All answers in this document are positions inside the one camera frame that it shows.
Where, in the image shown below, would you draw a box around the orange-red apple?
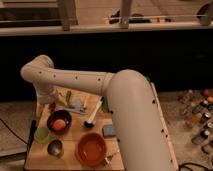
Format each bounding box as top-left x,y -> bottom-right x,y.
53,119 -> 66,131

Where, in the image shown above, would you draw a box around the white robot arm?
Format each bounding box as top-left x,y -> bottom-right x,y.
20,55 -> 177,171

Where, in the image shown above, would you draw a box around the dark purple bowl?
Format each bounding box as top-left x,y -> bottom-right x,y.
47,110 -> 72,135

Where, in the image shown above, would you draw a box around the orange bowl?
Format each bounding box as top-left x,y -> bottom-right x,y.
75,133 -> 107,168

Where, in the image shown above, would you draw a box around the green vegetable toy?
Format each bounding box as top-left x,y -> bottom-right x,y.
65,90 -> 72,107

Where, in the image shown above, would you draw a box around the blue-grey sponge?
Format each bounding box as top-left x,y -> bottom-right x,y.
102,125 -> 115,138

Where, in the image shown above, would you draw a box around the wooden table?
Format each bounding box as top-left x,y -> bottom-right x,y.
25,84 -> 178,171

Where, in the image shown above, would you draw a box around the white railing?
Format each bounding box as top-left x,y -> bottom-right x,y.
0,0 -> 213,36

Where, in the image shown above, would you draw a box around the small metal cup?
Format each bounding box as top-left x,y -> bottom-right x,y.
47,139 -> 63,157

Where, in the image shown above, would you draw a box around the green plastic cup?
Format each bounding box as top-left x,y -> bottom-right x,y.
34,127 -> 49,144

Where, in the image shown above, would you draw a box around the cluttered spice bottles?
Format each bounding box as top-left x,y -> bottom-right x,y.
178,88 -> 213,155

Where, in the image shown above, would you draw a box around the black cable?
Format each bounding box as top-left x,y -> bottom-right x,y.
0,118 -> 29,145

